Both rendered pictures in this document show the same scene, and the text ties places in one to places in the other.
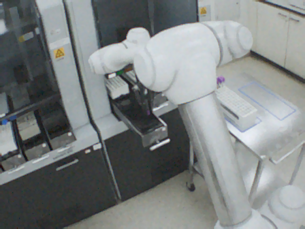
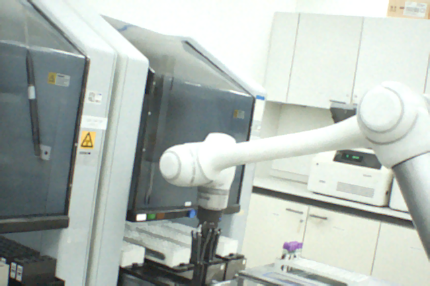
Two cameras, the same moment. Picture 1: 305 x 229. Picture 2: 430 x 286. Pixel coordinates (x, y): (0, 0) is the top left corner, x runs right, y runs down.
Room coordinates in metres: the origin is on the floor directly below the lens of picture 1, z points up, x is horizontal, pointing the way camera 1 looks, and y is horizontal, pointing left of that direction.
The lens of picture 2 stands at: (-0.26, 0.87, 1.30)
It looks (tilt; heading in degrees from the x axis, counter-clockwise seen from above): 3 degrees down; 330
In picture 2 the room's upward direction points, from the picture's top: 9 degrees clockwise
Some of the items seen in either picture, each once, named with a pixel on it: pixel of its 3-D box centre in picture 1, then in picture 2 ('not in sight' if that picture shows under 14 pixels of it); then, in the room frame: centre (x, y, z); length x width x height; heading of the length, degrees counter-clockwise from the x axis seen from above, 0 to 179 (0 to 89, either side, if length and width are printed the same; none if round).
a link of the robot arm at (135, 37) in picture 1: (137, 45); (215, 160); (1.17, 0.03, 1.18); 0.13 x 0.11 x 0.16; 118
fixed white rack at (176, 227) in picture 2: not in sight; (197, 240); (1.62, -0.22, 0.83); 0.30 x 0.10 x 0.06; 27
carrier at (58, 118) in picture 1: (54, 120); (36, 271); (1.15, 0.51, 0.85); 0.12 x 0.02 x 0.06; 117
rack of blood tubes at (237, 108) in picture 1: (230, 103); (320, 276); (1.11, -0.39, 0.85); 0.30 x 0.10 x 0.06; 24
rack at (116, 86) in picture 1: (109, 82); (100, 246); (1.48, 0.22, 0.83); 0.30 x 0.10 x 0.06; 27
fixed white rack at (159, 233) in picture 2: not in sight; (173, 244); (1.56, -0.08, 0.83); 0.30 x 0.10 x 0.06; 27
